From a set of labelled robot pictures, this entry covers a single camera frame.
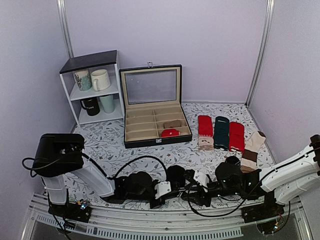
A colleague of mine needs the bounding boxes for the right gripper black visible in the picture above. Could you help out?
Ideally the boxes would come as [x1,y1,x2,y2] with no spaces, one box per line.
[181,181,241,208]

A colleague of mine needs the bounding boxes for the black sock white stripes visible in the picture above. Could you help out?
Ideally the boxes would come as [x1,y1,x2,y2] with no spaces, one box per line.
[165,165,187,200]

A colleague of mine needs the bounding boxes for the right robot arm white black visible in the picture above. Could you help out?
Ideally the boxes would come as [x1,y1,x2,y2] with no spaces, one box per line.
[182,134,320,218]

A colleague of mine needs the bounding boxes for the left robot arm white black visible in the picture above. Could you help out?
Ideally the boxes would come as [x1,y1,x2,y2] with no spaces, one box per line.
[31,133,186,217]

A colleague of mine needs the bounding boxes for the red santa sock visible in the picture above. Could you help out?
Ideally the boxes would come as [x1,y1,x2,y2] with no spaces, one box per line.
[198,115,214,151]

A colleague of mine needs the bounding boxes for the rolled red sock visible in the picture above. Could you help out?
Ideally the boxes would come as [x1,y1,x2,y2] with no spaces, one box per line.
[161,128,180,138]

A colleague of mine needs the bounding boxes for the black striped sock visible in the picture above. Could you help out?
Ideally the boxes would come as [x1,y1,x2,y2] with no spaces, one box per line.
[225,155,241,166]

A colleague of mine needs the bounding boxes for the rolled brown sock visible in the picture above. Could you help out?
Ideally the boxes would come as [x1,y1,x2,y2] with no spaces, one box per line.
[163,119,182,129]

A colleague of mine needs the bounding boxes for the dark green sock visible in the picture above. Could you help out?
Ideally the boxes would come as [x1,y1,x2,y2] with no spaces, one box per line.
[213,116,230,151]

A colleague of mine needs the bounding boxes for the cream brown sock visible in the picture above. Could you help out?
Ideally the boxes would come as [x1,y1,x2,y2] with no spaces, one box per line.
[240,131,266,173]

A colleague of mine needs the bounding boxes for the red white sock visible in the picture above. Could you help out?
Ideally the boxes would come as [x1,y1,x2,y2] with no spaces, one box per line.
[229,121,245,153]

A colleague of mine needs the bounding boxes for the black compartment box open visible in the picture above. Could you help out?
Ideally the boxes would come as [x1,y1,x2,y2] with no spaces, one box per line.
[119,64,193,149]

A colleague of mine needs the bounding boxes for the mint green mug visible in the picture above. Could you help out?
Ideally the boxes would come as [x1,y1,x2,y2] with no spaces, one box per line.
[99,94,115,114]

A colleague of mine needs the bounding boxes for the black mug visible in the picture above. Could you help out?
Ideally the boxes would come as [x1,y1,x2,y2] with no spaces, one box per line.
[80,97,100,117]

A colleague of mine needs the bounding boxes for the cream white mug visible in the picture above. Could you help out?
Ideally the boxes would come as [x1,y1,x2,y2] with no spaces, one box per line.
[91,69,111,92]

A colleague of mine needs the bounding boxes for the white shelf black top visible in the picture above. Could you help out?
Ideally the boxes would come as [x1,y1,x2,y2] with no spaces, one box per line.
[59,50,125,127]

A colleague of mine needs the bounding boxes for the floral teal mug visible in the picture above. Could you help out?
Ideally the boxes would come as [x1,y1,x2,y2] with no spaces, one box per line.
[73,69,92,91]

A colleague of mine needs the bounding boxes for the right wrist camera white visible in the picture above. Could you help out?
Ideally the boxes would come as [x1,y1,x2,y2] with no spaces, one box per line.
[193,170,209,193]

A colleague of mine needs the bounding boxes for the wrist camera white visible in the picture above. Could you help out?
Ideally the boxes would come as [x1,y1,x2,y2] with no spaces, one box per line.
[193,170,209,193]
[154,181,172,200]

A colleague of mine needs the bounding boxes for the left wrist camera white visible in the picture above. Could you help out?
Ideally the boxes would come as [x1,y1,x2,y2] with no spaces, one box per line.
[154,181,172,200]

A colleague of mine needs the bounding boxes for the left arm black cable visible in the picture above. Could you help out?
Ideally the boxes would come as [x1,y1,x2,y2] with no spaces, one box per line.
[21,149,168,181]

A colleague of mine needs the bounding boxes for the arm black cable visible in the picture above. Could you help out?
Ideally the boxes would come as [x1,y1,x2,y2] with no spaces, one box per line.
[21,149,168,181]
[187,186,263,218]

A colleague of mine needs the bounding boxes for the aluminium front rail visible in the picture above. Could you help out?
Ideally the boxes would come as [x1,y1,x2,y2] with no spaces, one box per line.
[21,192,315,240]

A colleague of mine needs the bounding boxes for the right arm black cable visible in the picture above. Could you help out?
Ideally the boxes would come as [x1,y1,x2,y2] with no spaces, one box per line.
[187,186,263,218]

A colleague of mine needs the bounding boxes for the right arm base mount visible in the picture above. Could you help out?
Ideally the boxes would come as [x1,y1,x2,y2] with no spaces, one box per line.
[241,202,288,236]

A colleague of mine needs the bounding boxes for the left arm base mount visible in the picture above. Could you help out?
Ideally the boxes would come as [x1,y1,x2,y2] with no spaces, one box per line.
[48,200,92,223]

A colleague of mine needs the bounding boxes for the right corner metal post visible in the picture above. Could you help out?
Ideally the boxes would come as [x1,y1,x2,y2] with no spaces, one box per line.
[245,0,275,109]

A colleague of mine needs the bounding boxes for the corner metal post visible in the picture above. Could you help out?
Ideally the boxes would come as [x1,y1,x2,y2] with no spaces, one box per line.
[56,0,74,59]
[245,0,275,109]

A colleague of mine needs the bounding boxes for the left corner metal post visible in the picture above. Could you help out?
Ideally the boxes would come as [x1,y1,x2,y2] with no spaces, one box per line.
[56,0,74,59]

